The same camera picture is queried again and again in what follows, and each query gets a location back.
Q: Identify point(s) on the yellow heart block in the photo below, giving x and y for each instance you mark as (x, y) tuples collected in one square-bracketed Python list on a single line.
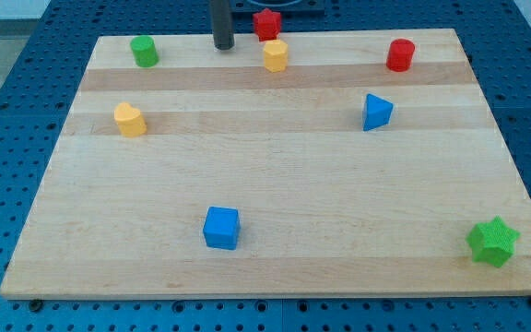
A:
[(129, 120)]

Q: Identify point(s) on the blue cube block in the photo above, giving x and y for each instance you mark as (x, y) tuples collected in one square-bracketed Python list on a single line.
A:
[(222, 227)]

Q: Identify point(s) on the wooden board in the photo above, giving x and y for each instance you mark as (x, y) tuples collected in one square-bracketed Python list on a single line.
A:
[(327, 210)]

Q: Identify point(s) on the yellow hexagon block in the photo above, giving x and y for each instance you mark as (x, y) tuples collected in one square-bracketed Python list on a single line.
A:
[(275, 53)]

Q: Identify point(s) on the blue triangle block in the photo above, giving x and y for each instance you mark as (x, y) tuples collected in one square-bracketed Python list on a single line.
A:
[(376, 112)]

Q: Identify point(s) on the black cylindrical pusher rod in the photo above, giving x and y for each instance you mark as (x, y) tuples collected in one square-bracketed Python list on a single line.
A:
[(221, 24)]

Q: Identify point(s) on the red star block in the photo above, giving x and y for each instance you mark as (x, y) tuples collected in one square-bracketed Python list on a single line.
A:
[(267, 24)]

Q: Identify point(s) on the green cylinder block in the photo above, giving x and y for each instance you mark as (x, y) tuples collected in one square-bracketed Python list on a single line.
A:
[(144, 51)]

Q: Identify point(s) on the red cylinder block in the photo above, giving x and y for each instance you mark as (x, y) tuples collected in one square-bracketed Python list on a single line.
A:
[(400, 55)]

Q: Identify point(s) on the green star block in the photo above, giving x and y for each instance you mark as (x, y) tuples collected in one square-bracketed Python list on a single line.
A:
[(492, 242)]

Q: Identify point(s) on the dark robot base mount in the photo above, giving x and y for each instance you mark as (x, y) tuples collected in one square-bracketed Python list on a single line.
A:
[(282, 6)]

